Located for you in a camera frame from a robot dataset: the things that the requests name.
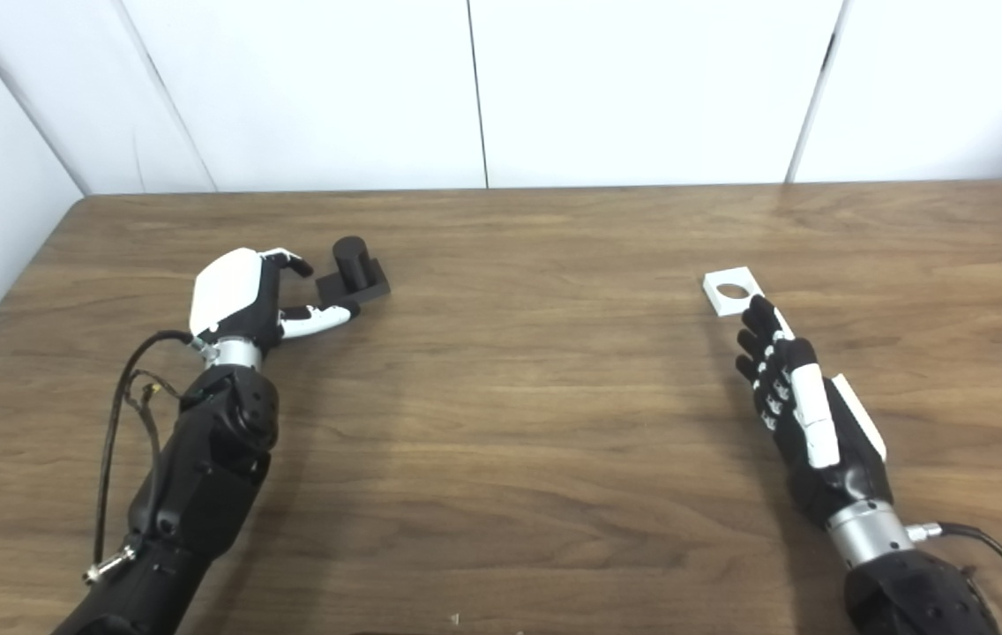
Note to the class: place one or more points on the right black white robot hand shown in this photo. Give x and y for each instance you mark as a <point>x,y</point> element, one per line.
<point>836,481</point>

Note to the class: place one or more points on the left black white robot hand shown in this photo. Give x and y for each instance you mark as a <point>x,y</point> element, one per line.
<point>228,291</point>

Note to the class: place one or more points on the black peg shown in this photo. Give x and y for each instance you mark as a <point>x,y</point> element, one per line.
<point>351,260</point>

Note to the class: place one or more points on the white square piece with hole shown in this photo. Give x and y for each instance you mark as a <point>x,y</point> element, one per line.
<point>752,300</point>

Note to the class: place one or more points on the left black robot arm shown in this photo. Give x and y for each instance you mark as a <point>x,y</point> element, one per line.
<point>201,485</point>

